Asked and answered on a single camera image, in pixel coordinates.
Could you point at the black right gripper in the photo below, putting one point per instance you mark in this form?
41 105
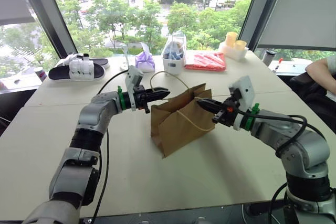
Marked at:
227 113

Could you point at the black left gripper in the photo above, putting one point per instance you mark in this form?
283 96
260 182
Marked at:
140 96

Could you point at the brown paper bag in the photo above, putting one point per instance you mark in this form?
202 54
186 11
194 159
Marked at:
178 127

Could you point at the purple tissue pack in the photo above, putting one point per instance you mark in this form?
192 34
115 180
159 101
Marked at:
145 61

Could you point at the small white stand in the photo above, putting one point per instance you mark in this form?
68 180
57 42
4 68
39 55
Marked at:
125 58

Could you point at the grey tumbler with black lid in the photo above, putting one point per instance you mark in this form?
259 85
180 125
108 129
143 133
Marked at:
269 57

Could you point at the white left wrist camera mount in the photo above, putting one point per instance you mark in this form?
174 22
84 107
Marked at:
133 77

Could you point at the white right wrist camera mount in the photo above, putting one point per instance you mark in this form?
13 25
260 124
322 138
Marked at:
244 90

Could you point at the person's bare forearm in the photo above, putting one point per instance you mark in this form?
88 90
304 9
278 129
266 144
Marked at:
319 70

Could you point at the red plastic package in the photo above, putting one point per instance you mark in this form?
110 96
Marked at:
206 61

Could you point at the red marker pen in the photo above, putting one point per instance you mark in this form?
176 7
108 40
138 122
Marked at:
277 64

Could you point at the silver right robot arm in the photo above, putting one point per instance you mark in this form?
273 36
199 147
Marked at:
296 140

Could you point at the pink and white can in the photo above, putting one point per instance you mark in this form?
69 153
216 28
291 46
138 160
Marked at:
40 74

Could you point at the white holder with yellow cups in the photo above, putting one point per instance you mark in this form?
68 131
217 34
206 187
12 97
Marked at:
235 47

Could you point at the black and white slipper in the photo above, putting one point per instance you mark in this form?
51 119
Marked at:
78 70
101 62

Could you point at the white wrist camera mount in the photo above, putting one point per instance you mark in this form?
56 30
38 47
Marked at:
133 77
244 90

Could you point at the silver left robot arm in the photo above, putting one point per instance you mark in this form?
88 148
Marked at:
86 119

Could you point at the white tub with plastic bag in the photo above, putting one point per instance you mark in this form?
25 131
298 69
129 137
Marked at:
173 58

